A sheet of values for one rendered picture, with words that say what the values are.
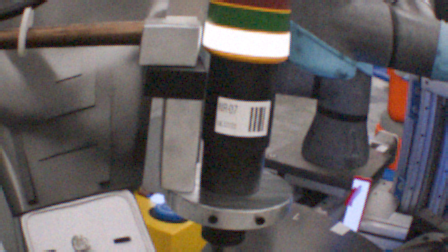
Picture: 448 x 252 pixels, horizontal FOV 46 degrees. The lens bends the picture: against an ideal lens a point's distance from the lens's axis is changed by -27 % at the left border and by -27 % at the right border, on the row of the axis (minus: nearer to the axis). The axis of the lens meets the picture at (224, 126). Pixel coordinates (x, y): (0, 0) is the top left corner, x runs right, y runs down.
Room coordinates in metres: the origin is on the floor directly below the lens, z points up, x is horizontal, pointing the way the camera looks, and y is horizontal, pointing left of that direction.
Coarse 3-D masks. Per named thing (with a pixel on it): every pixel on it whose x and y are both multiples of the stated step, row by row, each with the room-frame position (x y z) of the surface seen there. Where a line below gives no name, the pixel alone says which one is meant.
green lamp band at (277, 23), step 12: (216, 12) 0.33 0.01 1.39; (228, 12) 0.32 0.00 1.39; (240, 12) 0.32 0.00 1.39; (252, 12) 0.32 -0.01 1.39; (264, 12) 0.32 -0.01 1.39; (276, 12) 0.33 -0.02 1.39; (228, 24) 0.32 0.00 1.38; (240, 24) 0.32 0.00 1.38; (252, 24) 0.32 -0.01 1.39; (264, 24) 0.32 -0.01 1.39; (276, 24) 0.33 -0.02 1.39; (288, 24) 0.34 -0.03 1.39
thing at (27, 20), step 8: (24, 0) 0.32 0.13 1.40; (32, 0) 0.32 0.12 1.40; (40, 0) 0.32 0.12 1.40; (8, 8) 0.32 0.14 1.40; (16, 8) 0.32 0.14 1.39; (24, 8) 0.32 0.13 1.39; (32, 8) 0.32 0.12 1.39; (0, 16) 0.32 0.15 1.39; (8, 16) 0.32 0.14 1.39; (16, 16) 0.32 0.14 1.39; (24, 16) 0.31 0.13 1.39; (32, 16) 0.33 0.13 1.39; (24, 24) 0.31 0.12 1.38; (24, 32) 0.31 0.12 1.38; (24, 40) 0.31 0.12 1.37; (24, 48) 0.32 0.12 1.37; (24, 56) 0.32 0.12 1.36
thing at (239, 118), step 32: (224, 64) 0.33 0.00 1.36; (256, 64) 0.33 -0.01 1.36; (224, 96) 0.33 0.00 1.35; (256, 96) 0.33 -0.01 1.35; (224, 128) 0.33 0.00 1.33; (256, 128) 0.33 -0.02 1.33; (224, 160) 0.33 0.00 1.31; (256, 160) 0.33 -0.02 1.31; (224, 192) 0.33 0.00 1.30; (256, 192) 0.34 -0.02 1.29
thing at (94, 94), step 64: (0, 0) 0.42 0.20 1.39; (64, 0) 0.43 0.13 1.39; (128, 0) 0.44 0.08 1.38; (0, 64) 0.38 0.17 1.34; (64, 64) 0.38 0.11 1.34; (128, 64) 0.39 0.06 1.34; (0, 128) 0.35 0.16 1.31; (64, 128) 0.35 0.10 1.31; (128, 128) 0.36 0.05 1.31; (64, 192) 0.32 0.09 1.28
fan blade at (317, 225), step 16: (304, 208) 0.58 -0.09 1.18; (288, 224) 0.54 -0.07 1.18; (304, 224) 0.55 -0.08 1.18; (320, 224) 0.55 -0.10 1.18; (336, 224) 0.56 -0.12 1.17; (256, 240) 0.50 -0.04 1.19; (272, 240) 0.50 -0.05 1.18; (288, 240) 0.50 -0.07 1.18; (304, 240) 0.50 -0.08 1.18; (320, 240) 0.51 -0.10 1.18; (336, 240) 0.52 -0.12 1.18; (352, 240) 0.53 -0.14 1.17; (368, 240) 0.54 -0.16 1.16
